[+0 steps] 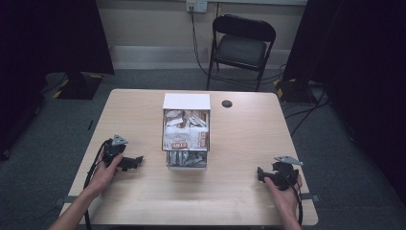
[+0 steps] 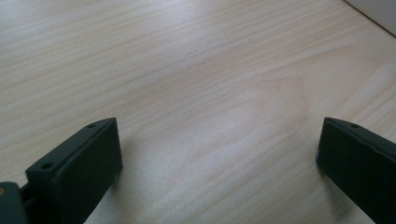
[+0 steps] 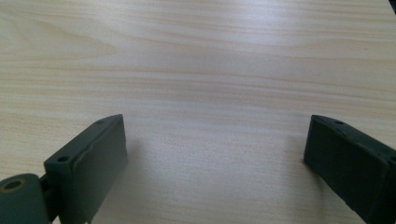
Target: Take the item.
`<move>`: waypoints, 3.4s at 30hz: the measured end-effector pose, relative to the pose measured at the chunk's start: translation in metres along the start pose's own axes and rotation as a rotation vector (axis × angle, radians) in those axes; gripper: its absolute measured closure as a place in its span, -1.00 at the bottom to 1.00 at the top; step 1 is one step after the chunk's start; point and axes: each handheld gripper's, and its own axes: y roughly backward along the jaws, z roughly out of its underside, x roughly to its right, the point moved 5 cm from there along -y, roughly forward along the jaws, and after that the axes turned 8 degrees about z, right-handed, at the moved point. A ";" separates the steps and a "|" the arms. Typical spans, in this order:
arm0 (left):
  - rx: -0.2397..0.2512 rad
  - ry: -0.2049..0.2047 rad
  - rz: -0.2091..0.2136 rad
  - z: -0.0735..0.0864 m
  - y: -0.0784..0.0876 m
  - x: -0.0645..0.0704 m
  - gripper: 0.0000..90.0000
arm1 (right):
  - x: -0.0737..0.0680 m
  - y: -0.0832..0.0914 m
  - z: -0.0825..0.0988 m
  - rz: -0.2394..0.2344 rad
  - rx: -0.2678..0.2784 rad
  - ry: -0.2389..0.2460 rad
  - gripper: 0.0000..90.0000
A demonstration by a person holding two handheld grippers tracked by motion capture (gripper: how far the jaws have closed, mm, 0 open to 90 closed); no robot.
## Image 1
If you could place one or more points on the pile of silver packets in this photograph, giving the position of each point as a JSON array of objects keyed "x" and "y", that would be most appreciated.
[{"x": 186, "y": 158}]

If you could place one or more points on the person's right hand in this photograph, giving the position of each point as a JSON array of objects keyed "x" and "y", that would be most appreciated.
[{"x": 284, "y": 199}]

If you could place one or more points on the white box of snack packets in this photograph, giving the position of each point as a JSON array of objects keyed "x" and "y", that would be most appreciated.
[{"x": 186, "y": 101}]

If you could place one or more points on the pile of white brown packets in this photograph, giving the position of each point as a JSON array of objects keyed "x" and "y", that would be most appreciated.
[{"x": 186, "y": 134}]

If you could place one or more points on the black curtain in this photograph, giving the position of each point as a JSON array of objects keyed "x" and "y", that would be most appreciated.
[
  {"x": 48, "y": 38},
  {"x": 360, "y": 64}
]

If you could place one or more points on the black folding chair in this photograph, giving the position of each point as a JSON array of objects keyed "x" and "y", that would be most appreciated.
[{"x": 240, "y": 48}]

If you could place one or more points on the small clear drawer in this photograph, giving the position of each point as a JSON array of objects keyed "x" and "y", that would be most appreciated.
[{"x": 187, "y": 159}]

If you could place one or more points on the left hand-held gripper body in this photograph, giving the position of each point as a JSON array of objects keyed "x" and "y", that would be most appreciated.
[{"x": 113, "y": 150}]

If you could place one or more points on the large clear drawer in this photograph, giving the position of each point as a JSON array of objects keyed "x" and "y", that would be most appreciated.
[{"x": 186, "y": 129}]

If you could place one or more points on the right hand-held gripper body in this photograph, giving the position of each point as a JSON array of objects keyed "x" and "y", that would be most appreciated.
[{"x": 284, "y": 174}]

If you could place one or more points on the black stand base striped tape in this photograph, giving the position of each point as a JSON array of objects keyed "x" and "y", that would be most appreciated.
[
  {"x": 295, "y": 91},
  {"x": 78, "y": 86}
]

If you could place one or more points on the person's left hand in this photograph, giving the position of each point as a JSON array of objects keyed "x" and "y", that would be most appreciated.
[{"x": 104, "y": 174}]

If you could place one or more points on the white wall socket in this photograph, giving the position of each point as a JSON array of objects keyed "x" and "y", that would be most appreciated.
[{"x": 196, "y": 5}]

